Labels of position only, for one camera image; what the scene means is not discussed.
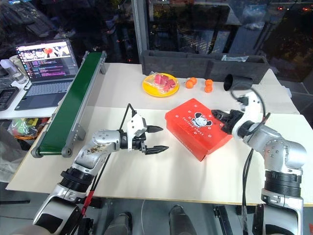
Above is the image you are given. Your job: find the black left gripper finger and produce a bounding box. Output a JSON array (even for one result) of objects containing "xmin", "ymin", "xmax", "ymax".
[
  {"xmin": 144, "ymin": 145, "xmax": 170, "ymax": 156},
  {"xmin": 146, "ymin": 125, "xmax": 164, "ymax": 134}
]

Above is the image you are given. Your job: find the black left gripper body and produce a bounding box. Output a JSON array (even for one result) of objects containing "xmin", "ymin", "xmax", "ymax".
[{"xmin": 131, "ymin": 125, "xmax": 149, "ymax": 154}]

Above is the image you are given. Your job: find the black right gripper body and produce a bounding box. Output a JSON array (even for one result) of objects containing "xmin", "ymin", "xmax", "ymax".
[{"xmin": 219, "ymin": 110, "xmax": 246, "ymax": 135}]

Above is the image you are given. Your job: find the red shoe box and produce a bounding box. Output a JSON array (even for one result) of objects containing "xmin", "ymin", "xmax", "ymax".
[{"xmin": 165, "ymin": 98, "xmax": 233, "ymax": 162}]

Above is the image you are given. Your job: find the green conveyor belt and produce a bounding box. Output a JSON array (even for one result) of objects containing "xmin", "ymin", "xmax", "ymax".
[{"xmin": 31, "ymin": 50, "xmax": 108, "ymax": 158}]

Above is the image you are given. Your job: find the orange toy fruit pair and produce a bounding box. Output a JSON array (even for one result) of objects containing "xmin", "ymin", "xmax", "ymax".
[
  {"xmin": 185, "ymin": 77, "xmax": 198, "ymax": 89},
  {"xmin": 204, "ymin": 78, "xmax": 214, "ymax": 94}
]

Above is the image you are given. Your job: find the black plastic cup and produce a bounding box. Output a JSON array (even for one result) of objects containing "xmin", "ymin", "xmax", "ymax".
[{"xmin": 224, "ymin": 73, "xmax": 253, "ymax": 92}]

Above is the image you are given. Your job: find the yellow round plate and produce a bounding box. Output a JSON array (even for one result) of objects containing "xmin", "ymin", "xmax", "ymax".
[{"xmin": 142, "ymin": 72, "xmax": 180, "ymax": 97}]

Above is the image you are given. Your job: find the clear bag of red cubes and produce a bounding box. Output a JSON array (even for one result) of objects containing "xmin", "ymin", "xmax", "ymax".
[{"xmin": 146, "ymin": 71, "xmax": 178, "ymax": 94}]

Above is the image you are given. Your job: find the clear plastic bag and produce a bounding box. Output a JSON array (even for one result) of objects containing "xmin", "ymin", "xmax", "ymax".
[{"xmin": 221, "ymin": 55, "xmax": 249, "ymax": 63}]

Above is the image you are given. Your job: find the dark grey foam tray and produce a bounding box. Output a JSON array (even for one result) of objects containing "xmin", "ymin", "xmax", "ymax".
[{"xmin": 141, "ymin": 49, "xmax": 269, "ymax": 84}]

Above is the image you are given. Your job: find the grey open laptop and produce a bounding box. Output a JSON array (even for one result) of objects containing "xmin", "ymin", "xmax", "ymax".
[{"xmin": 14, "ymin": 39, "xmax": 79, "ymax": 111}]

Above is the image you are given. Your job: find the pile of colourful parts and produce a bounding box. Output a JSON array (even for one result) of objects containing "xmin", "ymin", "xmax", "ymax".
[{"xmin": 7, "ymin": 117, "xmax": 49, "ymax": 141}]

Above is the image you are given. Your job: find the black keypad device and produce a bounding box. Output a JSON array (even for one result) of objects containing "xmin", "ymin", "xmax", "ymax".
[{"xmin": 0, "ymin": 87, "xmax": 20, "ymax": 111}]

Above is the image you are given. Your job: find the clear plastic bottle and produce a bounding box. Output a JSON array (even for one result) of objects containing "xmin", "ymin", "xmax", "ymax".
[{"xmin": 9, "ymin": 55, "xmax": 28, "ymax": 84}]

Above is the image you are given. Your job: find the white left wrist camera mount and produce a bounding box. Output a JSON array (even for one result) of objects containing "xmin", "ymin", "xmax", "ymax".
[{"xmin": 126, "ymin": 115, "xmax": 147, "ymax": 150}]

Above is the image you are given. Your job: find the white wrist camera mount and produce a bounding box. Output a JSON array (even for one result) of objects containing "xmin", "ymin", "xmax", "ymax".
[
  {"xmin": 126, "ymin": 115, "xmax": 147, "ymax": 150},
  {"xmin": 231, "ymin": 94, "xmax": 261, "ymax": 141}
]

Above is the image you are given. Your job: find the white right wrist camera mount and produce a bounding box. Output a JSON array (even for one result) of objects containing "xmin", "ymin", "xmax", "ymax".
[{"xmin": 231, "ymin": 94, "xmax": 261, "ymax": 141}]

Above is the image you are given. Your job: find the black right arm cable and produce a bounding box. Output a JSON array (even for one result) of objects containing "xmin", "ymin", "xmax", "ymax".
[{"xmin": 229, "ymin": 88, "xmax": 271, "ymax": 235}]

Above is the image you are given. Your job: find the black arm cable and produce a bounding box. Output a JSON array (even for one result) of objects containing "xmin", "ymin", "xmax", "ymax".
[
  {"xmin": 229, "ymin": 88, "xmax": 271, "ymax": 235},
  {"xmin": 82, "ymin": 103, "xmax": 137, "ymax": 221}
]

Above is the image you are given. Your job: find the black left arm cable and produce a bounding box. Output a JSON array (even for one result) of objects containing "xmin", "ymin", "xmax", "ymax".
[{"xmin": 82, "ymin": 103, "xmax": 137, "ymax": 221}]

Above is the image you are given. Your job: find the black metal bracket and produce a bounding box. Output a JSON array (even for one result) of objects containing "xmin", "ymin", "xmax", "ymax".
[{"xmin": 213, "ymin": 205, "xmax": 233, "ymax": 235}]

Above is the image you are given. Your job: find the grey window frame pillar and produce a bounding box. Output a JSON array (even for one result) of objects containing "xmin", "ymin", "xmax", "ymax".
[{"xmin": 131, "ymin": 0, "xmax": 150, "ymax": 63}]

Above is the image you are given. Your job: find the black laptop power cable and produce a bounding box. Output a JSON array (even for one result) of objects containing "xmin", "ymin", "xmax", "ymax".
[{"xmin": 23, "ymin": 80, "xmax": 33, "ymax": 101}]

